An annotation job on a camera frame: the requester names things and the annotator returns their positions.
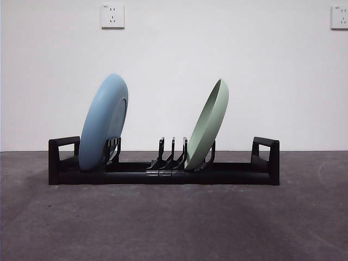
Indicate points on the white wall power socket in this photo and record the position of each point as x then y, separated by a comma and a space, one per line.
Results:
340, 17
113, 16

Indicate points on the blue round plate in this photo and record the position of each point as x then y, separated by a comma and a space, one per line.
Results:
103, 122

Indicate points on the pale green round plate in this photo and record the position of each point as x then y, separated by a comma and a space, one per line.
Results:
206, 127

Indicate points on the black plastic plate rack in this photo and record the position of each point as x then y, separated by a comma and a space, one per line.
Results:
231, 176

